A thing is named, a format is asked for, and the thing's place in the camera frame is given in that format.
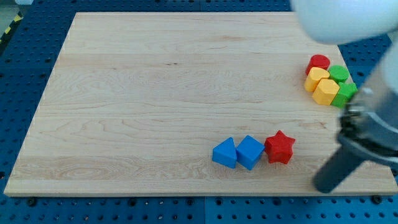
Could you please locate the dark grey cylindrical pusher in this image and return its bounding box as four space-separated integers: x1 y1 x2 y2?
312 145 365 194

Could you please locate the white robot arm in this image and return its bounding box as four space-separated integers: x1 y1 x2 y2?
290 0 397 194

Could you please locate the red star block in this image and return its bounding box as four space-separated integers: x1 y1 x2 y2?
264 130 296 164

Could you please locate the red cylinder block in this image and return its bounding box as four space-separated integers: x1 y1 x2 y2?
305 54 330 75

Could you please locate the blue triangular prism block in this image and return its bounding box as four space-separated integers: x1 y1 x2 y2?
212 137 237 169

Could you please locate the yellow heart block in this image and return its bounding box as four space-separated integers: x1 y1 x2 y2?
304 67 330 92

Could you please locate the light wooden board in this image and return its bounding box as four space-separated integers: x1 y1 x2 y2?
3 11 398 197

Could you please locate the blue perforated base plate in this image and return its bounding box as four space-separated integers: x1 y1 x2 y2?
1 0 397 223

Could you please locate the green star block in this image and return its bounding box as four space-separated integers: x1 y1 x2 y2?
331 82 358 108

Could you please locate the blue cube block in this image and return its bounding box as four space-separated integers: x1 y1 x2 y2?
236 135 265 170

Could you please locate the yellow pentagon block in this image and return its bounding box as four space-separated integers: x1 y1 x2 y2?
312 79 340 105

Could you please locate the green cylinder block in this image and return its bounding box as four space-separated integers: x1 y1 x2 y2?
328 65 349 83

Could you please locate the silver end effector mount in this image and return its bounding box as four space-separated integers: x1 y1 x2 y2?
337 64 397 167

